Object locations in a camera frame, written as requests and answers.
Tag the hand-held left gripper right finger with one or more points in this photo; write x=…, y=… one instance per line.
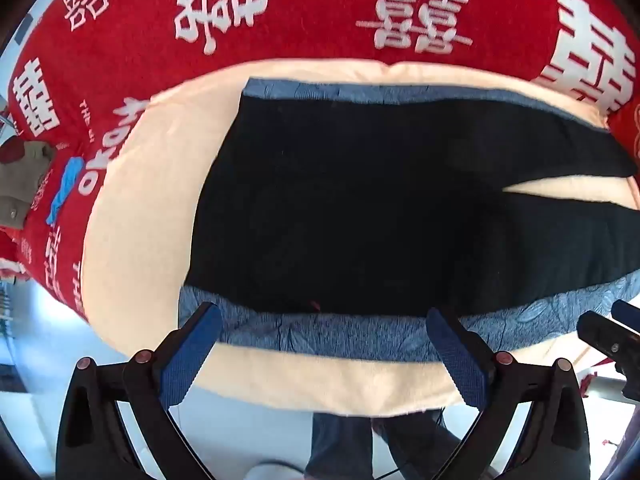
x=457, y=360

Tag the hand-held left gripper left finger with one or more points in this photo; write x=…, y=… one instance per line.
x=192, y=352

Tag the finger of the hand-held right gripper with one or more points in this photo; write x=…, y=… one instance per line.
x=602, y=335
x=627, y=314

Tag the black pants with blue lining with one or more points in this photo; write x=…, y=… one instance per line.
x=350, y=200

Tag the person's leg in jeans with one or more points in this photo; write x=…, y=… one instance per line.
x=340, y=447
x=420, y=442

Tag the cream fleece blanket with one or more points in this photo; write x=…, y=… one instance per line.
x=165, y=160

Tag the red printed blanket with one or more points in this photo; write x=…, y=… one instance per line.
x=325, y=10

